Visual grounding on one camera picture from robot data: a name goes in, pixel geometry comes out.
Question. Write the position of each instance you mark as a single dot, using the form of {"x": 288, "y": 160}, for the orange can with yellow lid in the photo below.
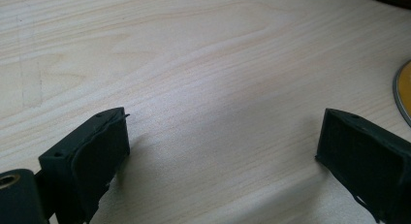
{"x": 405, "y": 88}

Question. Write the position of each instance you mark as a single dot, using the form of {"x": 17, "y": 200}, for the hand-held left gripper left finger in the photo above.
{"x": 87, "y": 159}

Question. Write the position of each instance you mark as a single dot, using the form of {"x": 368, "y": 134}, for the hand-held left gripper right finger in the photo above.
{"x": 365, "y": 153}

